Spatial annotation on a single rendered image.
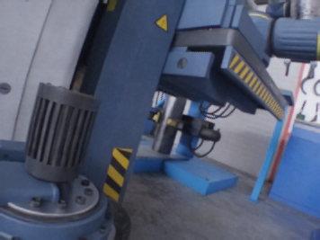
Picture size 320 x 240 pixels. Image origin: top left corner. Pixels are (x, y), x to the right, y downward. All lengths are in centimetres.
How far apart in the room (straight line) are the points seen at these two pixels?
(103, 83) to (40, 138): 33
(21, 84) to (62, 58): 10
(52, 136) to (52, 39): 24
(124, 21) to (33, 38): 27
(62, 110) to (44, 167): 8
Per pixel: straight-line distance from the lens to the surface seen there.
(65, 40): 46
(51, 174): 29
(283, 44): 104
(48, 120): 27
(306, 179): 248
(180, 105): 203
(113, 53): 58
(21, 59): 44
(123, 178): 70
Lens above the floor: 52
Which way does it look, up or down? 3 degrees down
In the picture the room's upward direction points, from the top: 17 degrees clockwise
